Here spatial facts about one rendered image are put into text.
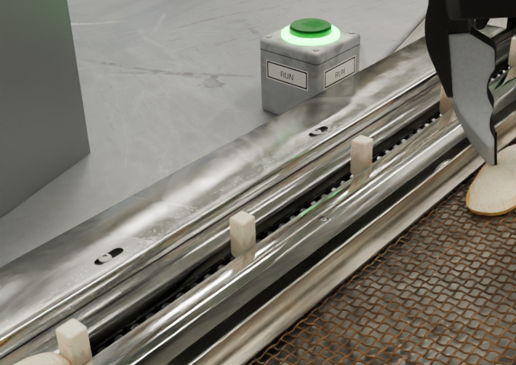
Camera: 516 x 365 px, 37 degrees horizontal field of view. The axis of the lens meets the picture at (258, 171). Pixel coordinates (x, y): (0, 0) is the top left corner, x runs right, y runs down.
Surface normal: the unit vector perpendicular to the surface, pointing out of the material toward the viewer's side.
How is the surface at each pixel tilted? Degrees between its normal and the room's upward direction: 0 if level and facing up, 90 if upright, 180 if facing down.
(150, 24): 0
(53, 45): 90
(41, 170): 90
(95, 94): 0
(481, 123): 86
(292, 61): 90
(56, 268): 0
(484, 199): 21
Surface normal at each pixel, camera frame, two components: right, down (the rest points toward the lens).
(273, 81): -0.66, 0.40
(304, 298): -0.15, -0.91
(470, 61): -0.29, 0.42
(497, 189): -0.14, -0.80
